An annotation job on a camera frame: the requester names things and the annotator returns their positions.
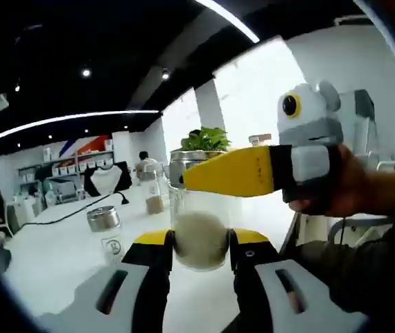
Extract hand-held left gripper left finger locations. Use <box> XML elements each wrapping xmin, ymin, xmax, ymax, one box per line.
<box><xmin>37</xmin><ymin>228</ymin><xmax>177</xmax><ymax>333</ymax></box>

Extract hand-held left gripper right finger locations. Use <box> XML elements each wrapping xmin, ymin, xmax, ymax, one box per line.
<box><xmin>228</xmin><ymin>227</ymin><xmax>370</xmax><ymax>333</ymax></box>

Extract seasoning bottle white powder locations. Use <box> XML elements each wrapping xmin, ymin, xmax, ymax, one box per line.
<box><xmin>168</xmin><ymin>149</ymin><xmax>243</xmax><ymax>273</ymax></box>

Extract seasoning bottle brown grains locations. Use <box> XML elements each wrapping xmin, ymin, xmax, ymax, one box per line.
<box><xmin>139</xmin><ymin>169</ymin><xmax>166</xmax><ymax>216</ymax></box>

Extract seasoning bottle white salt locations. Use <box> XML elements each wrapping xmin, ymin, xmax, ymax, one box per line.
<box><xmin>86</xmin><ymin>205</ymin><xmax>126</xmax><ymax>266</ymax></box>

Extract person's right hand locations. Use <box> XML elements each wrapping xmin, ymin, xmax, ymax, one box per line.
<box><xmin>287</xmin><ymin>144</ymin><xmax>387</xmax><ymax>218</ymax></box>

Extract whiteboard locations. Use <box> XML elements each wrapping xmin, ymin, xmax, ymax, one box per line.
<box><xmin>337</xmin><ymin>89</ymin><xmax>375</xmax><ymax>157</ymax></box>

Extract potted green plant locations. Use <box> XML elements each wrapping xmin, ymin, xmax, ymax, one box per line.
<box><xmin>179</xmin><ymin>126</ymin><xmax>233</xmax><ymax>157</ymax></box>

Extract dark hanging jacket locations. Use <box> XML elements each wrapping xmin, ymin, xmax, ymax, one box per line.
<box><xmin>355</xmin><ymin>89</ymin><xmax>375</xmax><ymax>119</ymax></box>

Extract black and white chair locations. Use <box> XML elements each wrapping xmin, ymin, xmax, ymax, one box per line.
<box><xmin>83</xmin><ymin>161</ymin><xmax>133</xmax><ymax>197</ymax></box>

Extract person's dark clothing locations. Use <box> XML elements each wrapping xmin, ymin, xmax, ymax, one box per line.
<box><xmin>280</xmin><ymin>221</ymin><xmax>395</xmax><ymax>316</ymax></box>

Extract white ceiling light strip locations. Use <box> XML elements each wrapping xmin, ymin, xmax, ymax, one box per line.
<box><xmin>197</xmin><ymin>0</ymin><xmax>261</xmax><ymax>43</ymax></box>
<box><xmin>0</xmin><ymin>110</ymin><xmax>159</xmax><ymax>139</ymax></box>

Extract shelving with white bins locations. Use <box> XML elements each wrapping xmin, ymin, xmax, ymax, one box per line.
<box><xmin>17</xmin><ymin>148</ymin><xmax>115</xmax><ymax>185</ymax></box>

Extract thick black power cable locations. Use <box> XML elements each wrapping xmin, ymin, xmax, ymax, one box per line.
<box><xmin>19</xmin><ymin>191</ymin><xmax>131</xmax><ymax>228</ymax></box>

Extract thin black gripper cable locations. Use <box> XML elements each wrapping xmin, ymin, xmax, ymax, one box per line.
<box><xmin>339</xmin><ymin>214</ymin><xmax>349</xmax><ymax>246</ymax></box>

